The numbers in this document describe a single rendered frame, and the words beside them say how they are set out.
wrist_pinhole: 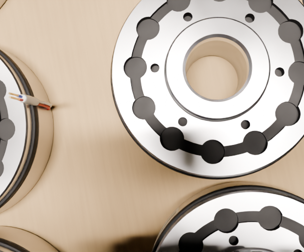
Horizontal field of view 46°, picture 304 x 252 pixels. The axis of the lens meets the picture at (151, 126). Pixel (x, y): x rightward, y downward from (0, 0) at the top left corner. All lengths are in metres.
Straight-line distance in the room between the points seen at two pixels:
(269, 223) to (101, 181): 0.09
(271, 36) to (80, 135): 0.11
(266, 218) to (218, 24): 0.09
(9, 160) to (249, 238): 0.12
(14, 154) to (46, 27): 0.08
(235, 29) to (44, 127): 0.11
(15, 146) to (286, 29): 0.14
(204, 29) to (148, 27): 0.03
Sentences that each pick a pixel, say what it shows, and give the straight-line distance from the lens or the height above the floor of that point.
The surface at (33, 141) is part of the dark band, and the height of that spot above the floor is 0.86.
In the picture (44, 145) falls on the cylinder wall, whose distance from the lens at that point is 0.20.
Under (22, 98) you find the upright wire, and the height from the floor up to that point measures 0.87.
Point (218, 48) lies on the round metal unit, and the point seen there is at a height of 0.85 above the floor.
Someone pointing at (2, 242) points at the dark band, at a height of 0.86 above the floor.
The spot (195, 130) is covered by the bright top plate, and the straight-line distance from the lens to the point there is 0.17.
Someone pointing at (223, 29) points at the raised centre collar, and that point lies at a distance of 0.17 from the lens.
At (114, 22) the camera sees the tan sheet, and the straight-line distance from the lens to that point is 0.22.
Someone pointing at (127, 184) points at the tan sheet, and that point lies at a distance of 0.21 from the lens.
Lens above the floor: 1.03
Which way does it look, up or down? 84 degrees down
